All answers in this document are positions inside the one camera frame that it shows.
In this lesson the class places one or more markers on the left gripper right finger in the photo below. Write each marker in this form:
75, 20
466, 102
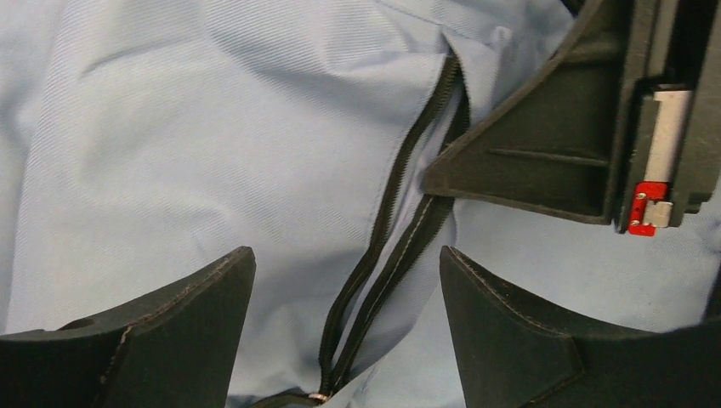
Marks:
515, 349

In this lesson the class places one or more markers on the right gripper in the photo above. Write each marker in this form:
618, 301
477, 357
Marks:
648, 70

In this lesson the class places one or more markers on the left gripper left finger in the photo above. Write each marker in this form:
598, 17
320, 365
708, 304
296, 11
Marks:
173, 347

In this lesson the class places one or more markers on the blue student backpack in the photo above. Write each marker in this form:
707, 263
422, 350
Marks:
141, 140

